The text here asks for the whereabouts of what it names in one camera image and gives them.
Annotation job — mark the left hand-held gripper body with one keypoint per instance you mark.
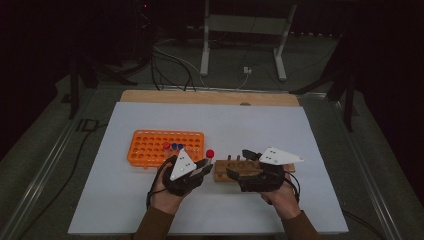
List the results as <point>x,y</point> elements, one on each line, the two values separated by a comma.
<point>183,166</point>

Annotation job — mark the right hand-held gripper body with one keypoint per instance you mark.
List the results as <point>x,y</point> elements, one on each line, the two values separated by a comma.
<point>263,181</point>

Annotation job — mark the red cap test tube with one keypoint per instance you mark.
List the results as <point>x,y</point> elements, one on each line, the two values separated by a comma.
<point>166,145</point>
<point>209,153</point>

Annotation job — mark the clear capless test tube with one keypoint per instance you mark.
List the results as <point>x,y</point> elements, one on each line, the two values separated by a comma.
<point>197,152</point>

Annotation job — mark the wooden test tube rack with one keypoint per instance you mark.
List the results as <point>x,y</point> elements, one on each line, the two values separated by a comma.
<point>221,173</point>

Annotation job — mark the blue cap test tube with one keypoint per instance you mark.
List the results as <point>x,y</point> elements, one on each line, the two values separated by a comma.
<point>180,146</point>
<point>174,146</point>

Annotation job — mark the orange test tube rack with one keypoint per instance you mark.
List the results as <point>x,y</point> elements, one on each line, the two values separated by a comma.
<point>146,146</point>

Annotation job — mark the person's right hand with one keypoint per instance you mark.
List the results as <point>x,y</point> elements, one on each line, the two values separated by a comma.
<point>283,201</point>

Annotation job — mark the person's left hand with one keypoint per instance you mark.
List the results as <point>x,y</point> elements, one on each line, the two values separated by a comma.
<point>166,200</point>

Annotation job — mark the white table sheet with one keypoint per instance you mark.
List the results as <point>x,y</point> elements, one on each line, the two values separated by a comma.
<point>216,126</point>

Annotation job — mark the white plug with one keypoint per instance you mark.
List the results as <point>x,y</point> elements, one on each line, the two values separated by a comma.
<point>246,70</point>

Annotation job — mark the black tripod stand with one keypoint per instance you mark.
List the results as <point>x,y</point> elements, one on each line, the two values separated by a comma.
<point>74,86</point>
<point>348,100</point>

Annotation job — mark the white metal stand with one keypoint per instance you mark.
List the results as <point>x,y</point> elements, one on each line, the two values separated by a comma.
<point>246,25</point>

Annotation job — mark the dark equipment with red light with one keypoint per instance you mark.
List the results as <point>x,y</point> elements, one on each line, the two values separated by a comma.
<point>144,20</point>

